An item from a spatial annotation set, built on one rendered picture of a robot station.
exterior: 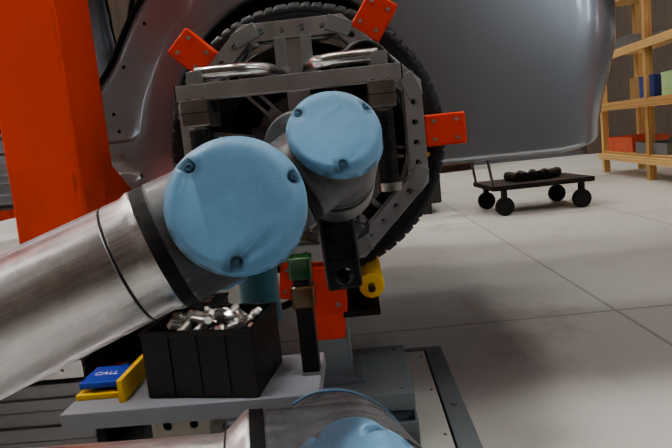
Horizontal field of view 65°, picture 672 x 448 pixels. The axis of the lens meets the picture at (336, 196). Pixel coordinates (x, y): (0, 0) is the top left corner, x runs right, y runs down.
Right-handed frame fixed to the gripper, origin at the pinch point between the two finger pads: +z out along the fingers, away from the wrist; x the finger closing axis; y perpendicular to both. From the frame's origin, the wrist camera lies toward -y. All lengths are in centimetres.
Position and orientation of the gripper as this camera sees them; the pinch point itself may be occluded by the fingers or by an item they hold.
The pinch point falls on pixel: (337, 244)
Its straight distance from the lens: 83.2
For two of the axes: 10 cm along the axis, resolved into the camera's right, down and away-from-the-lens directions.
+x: -9.9, 1.1, -0.4
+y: -1.1, -9.4, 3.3
